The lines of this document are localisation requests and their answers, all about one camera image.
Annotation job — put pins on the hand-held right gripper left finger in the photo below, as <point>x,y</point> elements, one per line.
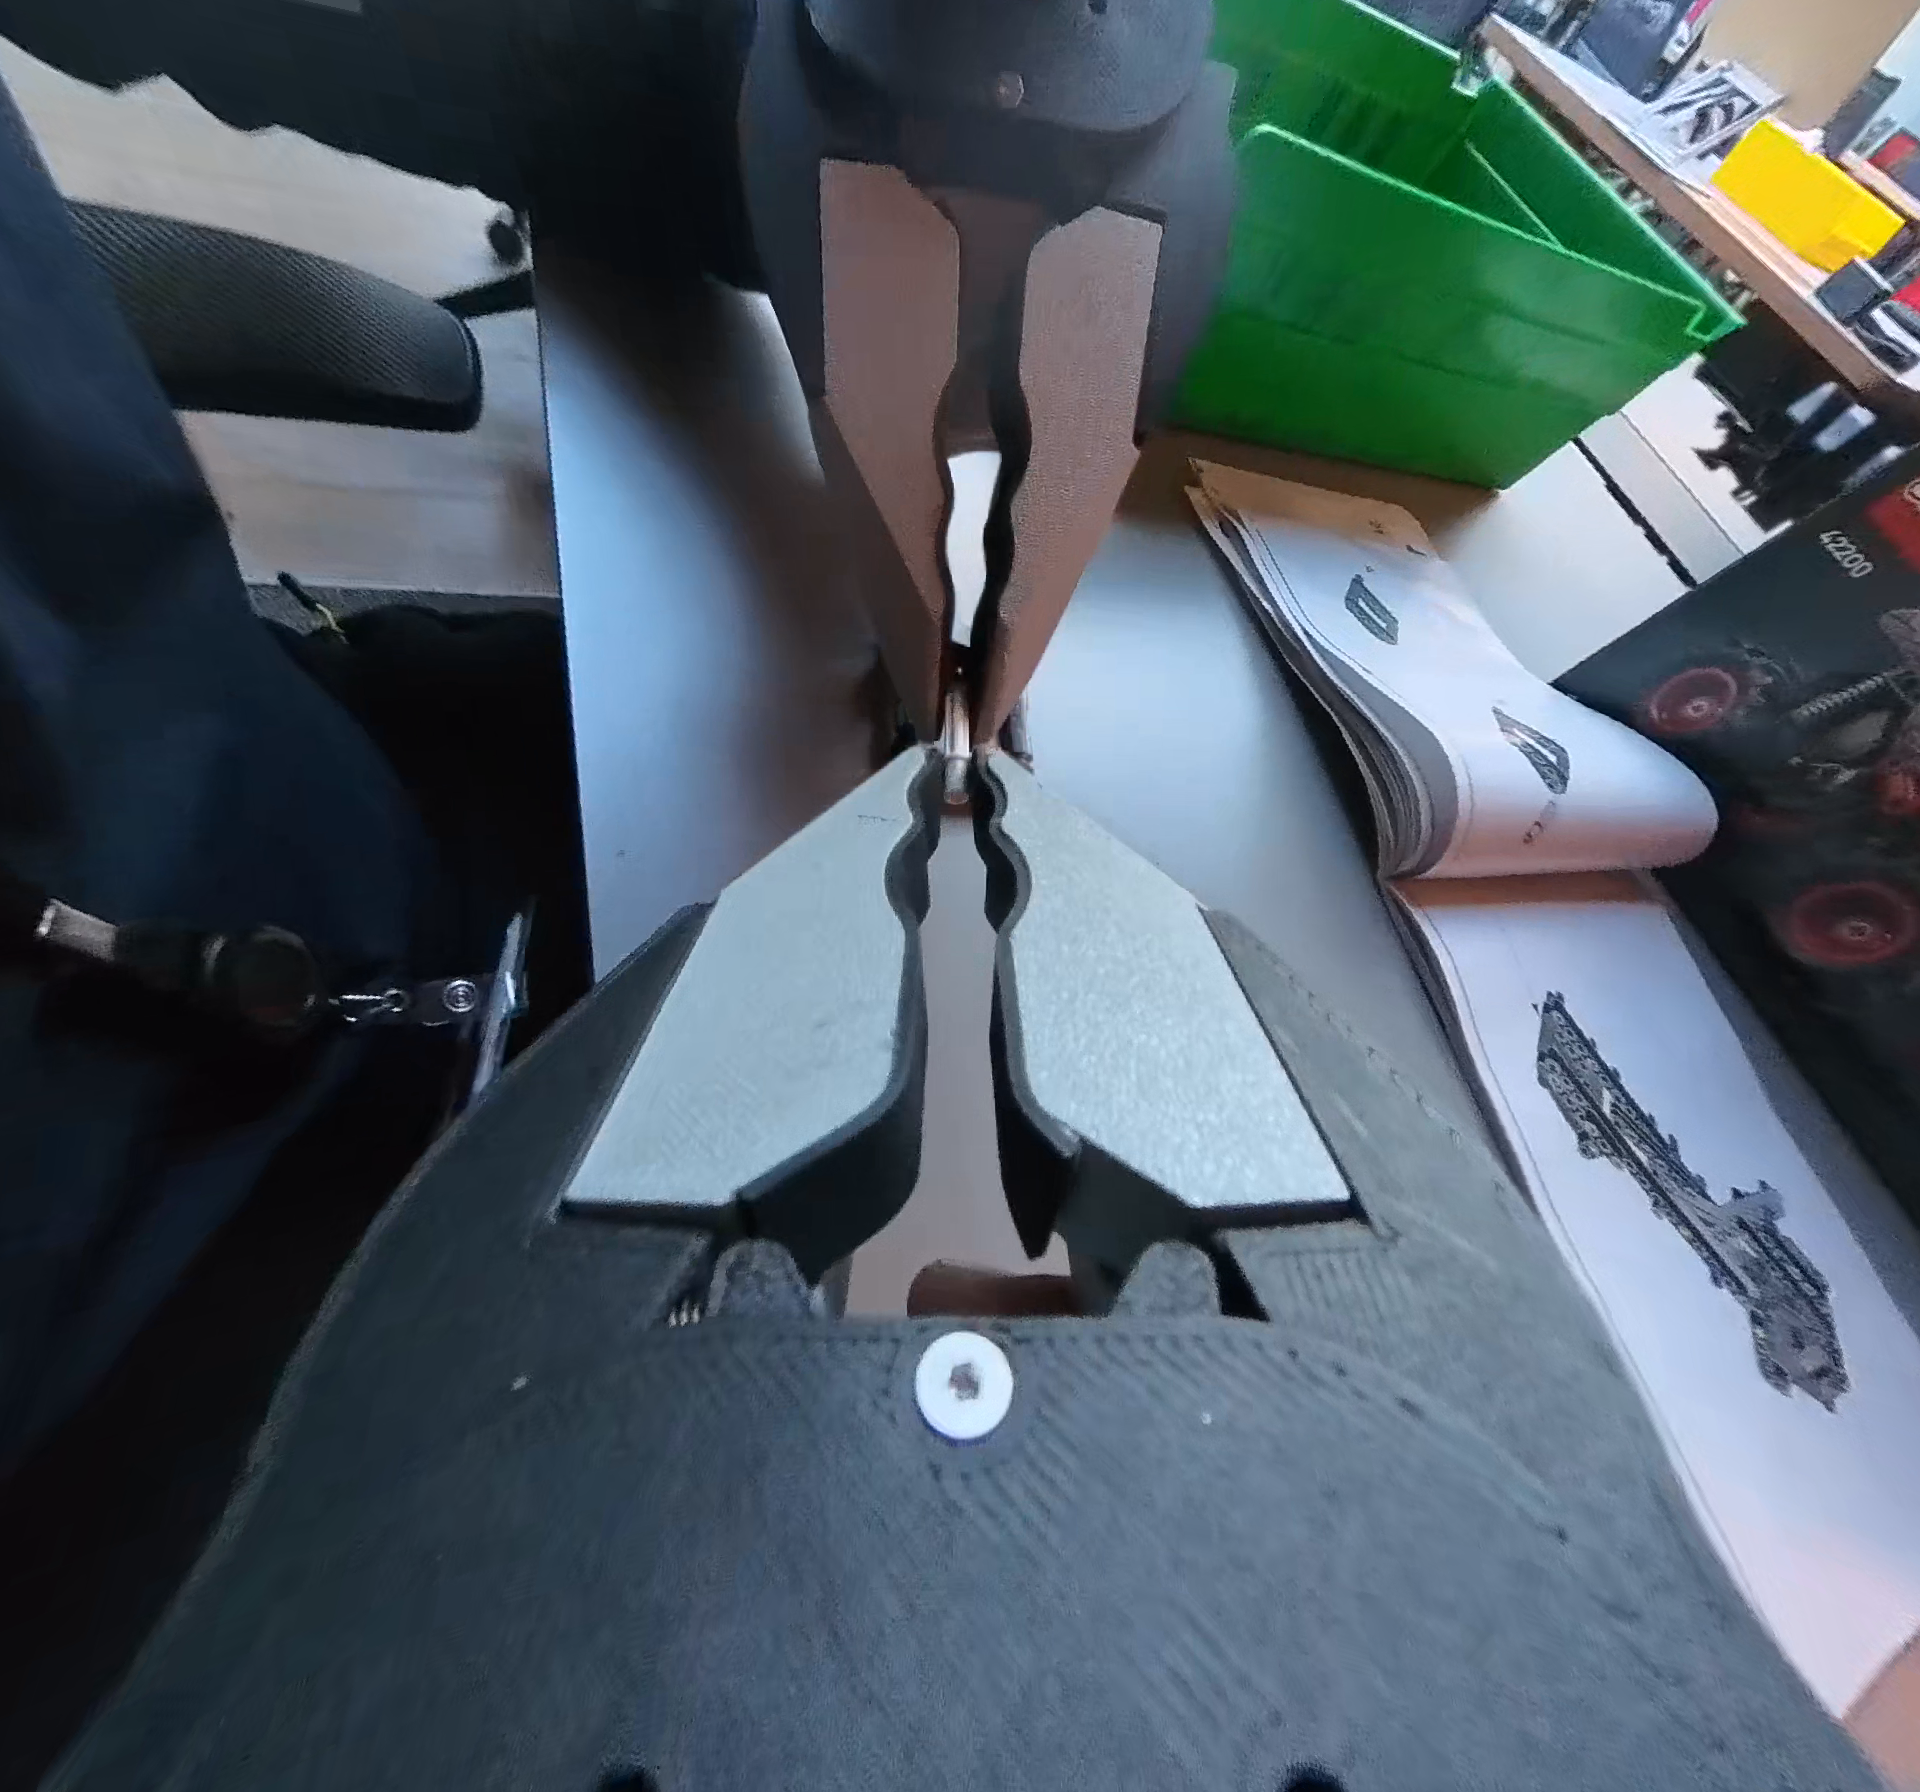
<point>751,1057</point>

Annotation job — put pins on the yellow box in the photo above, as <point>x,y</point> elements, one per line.
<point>1801,195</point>

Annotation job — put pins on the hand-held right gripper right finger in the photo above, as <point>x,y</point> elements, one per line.
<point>1171,1057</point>

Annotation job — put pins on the green plastic bin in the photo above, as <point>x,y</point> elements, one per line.
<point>1425,323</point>

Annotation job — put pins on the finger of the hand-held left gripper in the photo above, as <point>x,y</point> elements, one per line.
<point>878,367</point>
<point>1088,367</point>

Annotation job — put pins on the black lego set box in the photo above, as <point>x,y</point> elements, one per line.
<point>1801,772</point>

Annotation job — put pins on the small light grey lego pin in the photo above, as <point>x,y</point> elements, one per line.
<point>956,750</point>

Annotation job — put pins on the wooden table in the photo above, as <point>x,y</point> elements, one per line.
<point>1682,226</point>

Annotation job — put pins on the open lego instruction booklet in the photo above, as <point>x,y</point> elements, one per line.
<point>1651,1071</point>

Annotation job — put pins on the black badge reel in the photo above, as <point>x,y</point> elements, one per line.
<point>271,976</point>

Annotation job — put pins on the person's dark blue clothing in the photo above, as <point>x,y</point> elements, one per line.
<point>136,772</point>

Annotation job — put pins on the person's left forearm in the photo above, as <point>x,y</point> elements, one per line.
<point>631,97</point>

